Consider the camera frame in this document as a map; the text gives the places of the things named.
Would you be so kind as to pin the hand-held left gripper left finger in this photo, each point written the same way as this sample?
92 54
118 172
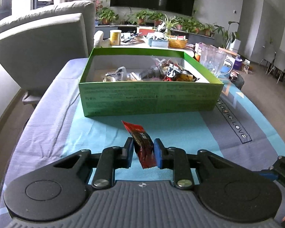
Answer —
128 153

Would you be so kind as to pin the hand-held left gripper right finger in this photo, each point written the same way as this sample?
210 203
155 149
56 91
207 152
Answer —
159 154

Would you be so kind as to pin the red snack packet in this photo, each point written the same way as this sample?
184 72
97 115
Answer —
142 144

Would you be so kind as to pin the green cardboard box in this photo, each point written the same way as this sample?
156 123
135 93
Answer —
144 99

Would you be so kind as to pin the pile of snack packets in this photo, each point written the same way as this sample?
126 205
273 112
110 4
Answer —
171 73

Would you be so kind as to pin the blue patterned tablecloth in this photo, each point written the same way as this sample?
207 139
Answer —
180 128

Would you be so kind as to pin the dark round side table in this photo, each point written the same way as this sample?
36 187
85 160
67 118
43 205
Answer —
238 82

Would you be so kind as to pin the round white table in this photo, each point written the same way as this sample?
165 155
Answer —
137 45

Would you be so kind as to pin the clear glass mug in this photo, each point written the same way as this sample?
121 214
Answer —
211 59

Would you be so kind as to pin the blue plastic basket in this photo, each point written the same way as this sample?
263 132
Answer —
158 43

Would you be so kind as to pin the white dining chair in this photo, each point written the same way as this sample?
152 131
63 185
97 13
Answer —
268 55
280 63

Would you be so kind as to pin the yellow wicker basket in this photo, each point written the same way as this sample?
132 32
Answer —
177 43

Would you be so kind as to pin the purple bag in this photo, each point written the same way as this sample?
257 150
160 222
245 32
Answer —
237 63

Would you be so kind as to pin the yellow canister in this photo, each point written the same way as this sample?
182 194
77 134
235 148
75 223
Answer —
115 38

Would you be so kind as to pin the orange box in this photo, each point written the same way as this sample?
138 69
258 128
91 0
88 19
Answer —
144 31

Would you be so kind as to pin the grey television cabinet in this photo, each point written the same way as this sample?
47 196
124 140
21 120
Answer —
125 28

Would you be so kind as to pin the spider plant in vase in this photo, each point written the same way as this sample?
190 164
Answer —
168 25

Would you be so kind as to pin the grey armchair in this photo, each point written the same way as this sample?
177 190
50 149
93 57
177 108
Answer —
45 52

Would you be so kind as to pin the white cylindrical appliance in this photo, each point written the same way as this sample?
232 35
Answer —
237 44

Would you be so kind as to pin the tall leafy floor plant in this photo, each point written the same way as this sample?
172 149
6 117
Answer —
225 33

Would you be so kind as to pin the row of potted plants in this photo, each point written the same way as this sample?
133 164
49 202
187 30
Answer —
142 15

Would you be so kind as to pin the red flower arrangement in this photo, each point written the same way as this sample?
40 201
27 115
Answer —
97 4

